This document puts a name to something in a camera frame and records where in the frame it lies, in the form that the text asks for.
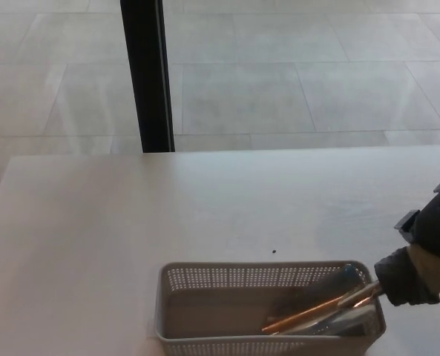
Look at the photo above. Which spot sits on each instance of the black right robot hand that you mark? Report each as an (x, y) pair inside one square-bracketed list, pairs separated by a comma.
[(438, 226)]

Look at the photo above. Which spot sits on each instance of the grey perforated plastic basket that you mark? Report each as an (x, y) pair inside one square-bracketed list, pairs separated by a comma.
[(219, 282)]

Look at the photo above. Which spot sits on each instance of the black vertical frame post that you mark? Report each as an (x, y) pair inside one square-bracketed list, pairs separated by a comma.
[(145, 74)]

